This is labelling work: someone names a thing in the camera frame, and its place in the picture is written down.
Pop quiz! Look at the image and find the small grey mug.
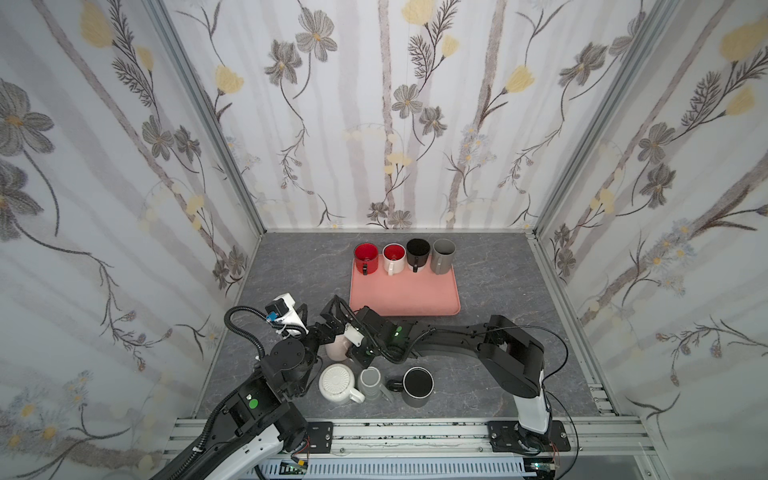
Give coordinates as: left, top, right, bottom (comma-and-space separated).
357, 366, 394, 402

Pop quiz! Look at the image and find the pale pink mug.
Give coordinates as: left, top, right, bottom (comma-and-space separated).
325, 335, 353, 362

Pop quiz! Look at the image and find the pink plastic tray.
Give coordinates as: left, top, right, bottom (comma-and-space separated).
349, 256, 461, 317

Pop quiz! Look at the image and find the black mug grey rim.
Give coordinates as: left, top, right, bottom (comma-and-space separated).
385, 366, 435, 408

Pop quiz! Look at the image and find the red mug black handle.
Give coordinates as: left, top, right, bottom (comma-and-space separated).
354, 243, 380, 276

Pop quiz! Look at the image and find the white mug red inside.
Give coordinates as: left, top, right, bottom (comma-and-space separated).
382, 243, 407, 276

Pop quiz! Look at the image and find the black mug white base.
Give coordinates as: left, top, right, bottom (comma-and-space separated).
405, 238, 431, 273

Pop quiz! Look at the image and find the tall grey mug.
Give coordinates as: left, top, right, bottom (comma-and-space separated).
430, 238, 456, 275

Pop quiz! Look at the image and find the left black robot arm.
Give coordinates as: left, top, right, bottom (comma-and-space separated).
154, 304, 344, 479

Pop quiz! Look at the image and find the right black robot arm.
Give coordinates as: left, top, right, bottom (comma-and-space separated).
310, 296, 554, 456

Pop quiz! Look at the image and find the white ribbed-base mug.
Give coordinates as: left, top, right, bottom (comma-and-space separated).
318, 363, 366, 404

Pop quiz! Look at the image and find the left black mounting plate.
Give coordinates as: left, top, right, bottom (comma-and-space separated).
300, 421, 334, 455

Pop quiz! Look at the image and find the black mounting plate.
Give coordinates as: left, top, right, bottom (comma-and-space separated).
487, 420, 572, 456
300, 421, 334, 455

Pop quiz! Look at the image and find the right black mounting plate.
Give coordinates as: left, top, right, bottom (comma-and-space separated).
487, 420, 572, 456

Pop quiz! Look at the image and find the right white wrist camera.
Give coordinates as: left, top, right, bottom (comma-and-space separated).
343, 324, 365, 347

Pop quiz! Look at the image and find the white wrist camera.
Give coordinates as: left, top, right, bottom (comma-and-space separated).
265, 293, 308, 338
343, 324, 365, 347

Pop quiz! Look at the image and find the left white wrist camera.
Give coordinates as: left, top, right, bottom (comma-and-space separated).
265, 293, 308, 338

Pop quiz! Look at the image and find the white ventilated cable duct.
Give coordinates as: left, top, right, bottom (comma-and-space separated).
259, 457, 537, 479

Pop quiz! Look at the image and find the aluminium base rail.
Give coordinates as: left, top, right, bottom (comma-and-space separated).
167, 418, 649, 460

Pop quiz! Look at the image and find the left aluminium corner post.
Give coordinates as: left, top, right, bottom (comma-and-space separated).
142, 0, 267, 240

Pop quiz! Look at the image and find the aluminium corner post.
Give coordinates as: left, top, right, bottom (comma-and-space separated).
142, 0, 267, 240
531, 0, 679, 239

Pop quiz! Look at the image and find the right aluminium corner post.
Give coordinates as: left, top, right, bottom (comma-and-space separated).
531, 0, 679, 239

